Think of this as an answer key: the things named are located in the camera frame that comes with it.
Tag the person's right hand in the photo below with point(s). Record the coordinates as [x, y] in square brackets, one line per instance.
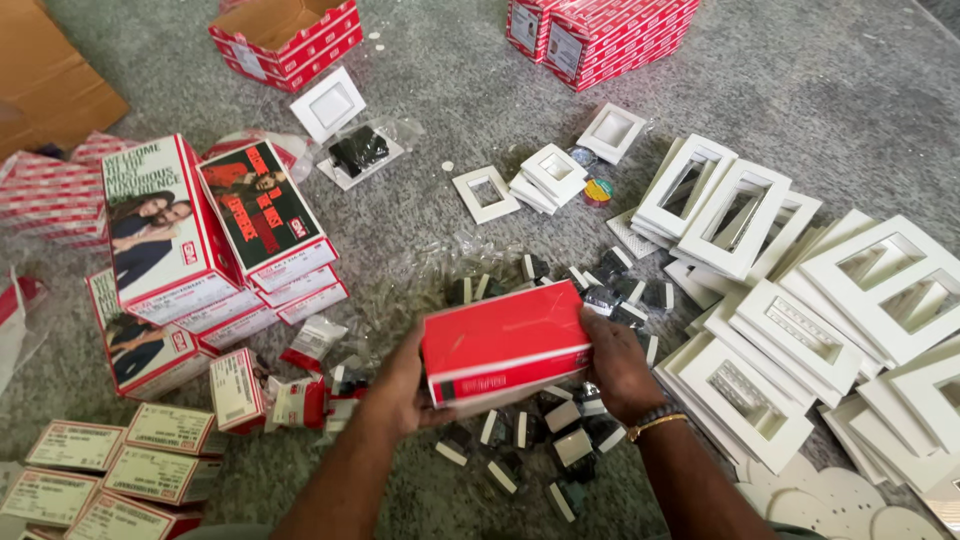
[626, 371]

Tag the person's left hand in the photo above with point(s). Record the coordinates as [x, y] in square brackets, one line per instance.
[401, 394]

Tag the plain red switch box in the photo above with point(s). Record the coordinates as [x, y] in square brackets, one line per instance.
[506, 341]

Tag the crumpled red white packet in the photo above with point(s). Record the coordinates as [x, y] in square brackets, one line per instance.
[300, 401]

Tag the red white plastic packet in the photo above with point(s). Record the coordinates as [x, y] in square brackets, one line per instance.
[313, 341]

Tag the heap of clear plastic wrappers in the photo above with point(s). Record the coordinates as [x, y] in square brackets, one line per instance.
[442, 266]

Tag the white perforated plate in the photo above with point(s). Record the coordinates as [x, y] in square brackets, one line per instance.
[628, 234]

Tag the small red white label box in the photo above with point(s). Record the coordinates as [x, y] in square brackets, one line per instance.
[236, 390]

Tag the stack of red white boxes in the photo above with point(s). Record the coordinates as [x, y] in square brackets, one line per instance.
[247, 319]

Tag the colourful tape roll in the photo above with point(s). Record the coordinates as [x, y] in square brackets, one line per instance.
[598, 192]

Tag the stack of small white plates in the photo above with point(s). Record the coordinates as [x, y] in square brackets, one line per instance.
[551, 178]

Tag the black picture print box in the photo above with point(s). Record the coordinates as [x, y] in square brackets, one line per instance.
[262, 210]

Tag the group of white round discs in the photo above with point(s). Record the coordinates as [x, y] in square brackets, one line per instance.
[825, 502]

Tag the white square recessed plate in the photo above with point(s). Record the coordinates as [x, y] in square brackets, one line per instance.
[611, 133]

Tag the picture print box with red edge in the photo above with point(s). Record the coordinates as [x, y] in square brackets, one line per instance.
[142, 341]

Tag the white picture print box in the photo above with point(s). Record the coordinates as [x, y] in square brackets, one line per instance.
[161, 225]

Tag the white square blank plate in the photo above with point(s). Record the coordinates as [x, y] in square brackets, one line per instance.
[328, 105]

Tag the cluster of cream label boxes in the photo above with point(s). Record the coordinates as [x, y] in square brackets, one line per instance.
[112, 476]

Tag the large closed red striped carton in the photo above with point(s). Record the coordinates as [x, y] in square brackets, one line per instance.
[622, 37]

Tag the small closed red striped carton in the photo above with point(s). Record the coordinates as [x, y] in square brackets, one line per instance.
[529, 28]

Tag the open red striped carton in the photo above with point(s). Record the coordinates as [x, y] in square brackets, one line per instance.
[289, 45]

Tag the white red plastic bag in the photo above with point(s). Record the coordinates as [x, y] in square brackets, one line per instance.
[15, 322]

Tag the stack of flat red cartons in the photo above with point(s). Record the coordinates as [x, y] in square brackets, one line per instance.
[52, 195]

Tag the brown cardboard sheet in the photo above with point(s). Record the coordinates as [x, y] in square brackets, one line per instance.
[45, 75]

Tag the pile of loose switch modules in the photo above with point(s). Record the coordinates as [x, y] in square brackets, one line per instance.
[577, 442]

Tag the heap of white frame plates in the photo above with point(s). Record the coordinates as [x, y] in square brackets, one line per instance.
[787, 330]

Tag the white single-window frame plate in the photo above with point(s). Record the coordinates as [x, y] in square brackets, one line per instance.
[475, 196]

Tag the black switch in plastic bag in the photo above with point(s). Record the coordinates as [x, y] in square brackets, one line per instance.
[360, 151]

